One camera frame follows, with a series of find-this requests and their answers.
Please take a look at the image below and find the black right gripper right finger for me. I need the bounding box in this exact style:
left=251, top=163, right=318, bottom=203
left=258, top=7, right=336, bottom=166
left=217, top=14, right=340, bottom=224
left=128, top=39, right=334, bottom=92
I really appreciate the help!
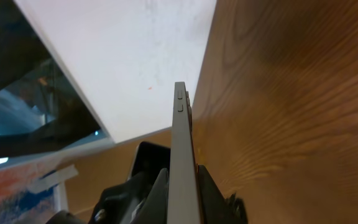
left=198, top=165, right=248, bottom=224

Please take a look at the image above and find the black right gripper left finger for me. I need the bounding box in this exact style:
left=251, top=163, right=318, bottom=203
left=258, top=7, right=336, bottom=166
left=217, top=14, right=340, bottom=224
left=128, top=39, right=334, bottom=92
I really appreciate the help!
left=131, top=168, right=169, bottom=224

